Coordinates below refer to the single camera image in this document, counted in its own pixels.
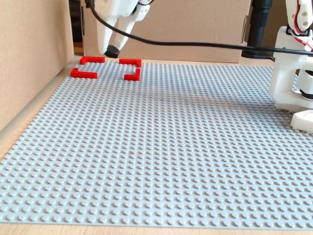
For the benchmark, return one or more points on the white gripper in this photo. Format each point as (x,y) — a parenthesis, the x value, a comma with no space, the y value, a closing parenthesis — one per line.
(117,32)

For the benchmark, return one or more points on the black hexagonal Lego piece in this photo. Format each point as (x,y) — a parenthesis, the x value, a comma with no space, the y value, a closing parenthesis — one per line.
(112,52)

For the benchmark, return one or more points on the red L-shaped Lego beam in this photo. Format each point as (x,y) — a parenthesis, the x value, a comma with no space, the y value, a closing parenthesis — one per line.
(85,75)
(130,77)
(93,59)
(128,61)

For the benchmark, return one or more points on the grey Lego baseplate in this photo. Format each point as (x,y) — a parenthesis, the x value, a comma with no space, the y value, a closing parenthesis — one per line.
(122,147)

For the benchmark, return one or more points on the dark background shelf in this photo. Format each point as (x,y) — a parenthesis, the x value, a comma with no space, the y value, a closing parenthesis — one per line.
(75,19)

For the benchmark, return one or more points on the plain cardboard panel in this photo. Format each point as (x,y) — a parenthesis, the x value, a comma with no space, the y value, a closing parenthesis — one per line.
(31,61)

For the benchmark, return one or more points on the black monitor stand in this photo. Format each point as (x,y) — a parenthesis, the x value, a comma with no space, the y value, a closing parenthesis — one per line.
(259,24)

